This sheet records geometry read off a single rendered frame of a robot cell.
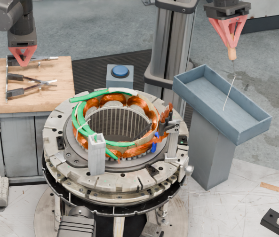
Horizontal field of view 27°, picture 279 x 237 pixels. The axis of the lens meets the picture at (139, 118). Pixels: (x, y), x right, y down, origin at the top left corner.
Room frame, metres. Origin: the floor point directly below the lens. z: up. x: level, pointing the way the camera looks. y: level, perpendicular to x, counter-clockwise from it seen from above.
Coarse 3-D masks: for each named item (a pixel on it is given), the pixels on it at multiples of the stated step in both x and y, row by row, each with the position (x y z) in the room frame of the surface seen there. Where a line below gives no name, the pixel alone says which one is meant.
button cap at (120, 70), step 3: (117, 66) 1.25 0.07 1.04; (120, 66) 1.25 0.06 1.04; (123, 66) 1.25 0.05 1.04; (114, 69) 1.24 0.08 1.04; (117, 69) 1.24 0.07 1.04; (120, 69) 1.24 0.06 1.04; (123, 69) 1.24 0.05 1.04; (126, 69) 1.24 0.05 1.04; (114, 72) 1.23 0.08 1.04; (117, 72) 1.23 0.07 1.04; (120, 72) 1.23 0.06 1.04; (123, 72) 1.23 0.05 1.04; (126, 72) 1.23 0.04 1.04; (117, 75) 1.22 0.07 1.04; (120, 75) 1.22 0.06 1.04; (123, 75) 1.22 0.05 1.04
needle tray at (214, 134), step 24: (192, 72) 1.24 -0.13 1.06; (216, 72) 1.24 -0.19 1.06; (192, 96) 1.14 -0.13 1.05; (216, 96) 1.19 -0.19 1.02; (240, 96) 1.16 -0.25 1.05; (192, 120) 1.15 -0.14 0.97; (216, 120) 1.07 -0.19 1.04; (240, 120) 1.10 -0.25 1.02; (264, 120) 1.06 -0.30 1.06; (192, 144) 1.14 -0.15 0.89; (216, 144) 1.08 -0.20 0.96; (216, 168) 1.09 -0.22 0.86
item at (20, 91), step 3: (21, 87) 1.07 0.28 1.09; (9, 90) 1.05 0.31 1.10; (12, 90) 1.05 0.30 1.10; (15, 90) 1.06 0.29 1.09; (18, 90) 1.06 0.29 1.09; (21, 90) 1.06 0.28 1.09; (9, 93) 1.05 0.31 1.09; (12, 93) 1.05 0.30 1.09; (15, 93) 1.05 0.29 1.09; (18, 93) 1.06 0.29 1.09; (21, 93) 1.06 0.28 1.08; (9, 96) 1.05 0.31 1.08; (12, 96) 1.05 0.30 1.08
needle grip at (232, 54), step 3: (231, 33) 1.14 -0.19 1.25; (231, 36) 1.13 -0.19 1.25; (228, 45) 1.13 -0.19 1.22; (228, 48) 1.13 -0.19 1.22; (231, 48) 1.12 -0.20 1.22; (234, 48) 1.13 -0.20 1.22; (228, 51) 1.13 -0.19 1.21; (231, 51) 1.12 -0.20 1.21; (234, 51) 1.12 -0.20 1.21; (228, 54) 1.13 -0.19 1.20; (231, 54) 1.12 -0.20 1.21; (234, 54) 1.12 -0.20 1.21; (231, 57) 1.12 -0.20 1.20; (234, 57) 1.12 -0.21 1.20
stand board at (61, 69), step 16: (0, 64) 1.19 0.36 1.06; (32, 64) 1.20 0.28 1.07; (48, 64) 1.21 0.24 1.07; (64, 64) 1.21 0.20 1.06; (0, 80) 1.12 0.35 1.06; (64, 80) 1.15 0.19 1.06; (0, 96) 1.06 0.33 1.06; (16, 96) 1.07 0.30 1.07; (32, 96) 1.07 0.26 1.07; (48, 96) 1.08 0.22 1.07; (64, 96) 1.09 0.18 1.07; (0, 112) 1.03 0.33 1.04; (16, 112) 1.04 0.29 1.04
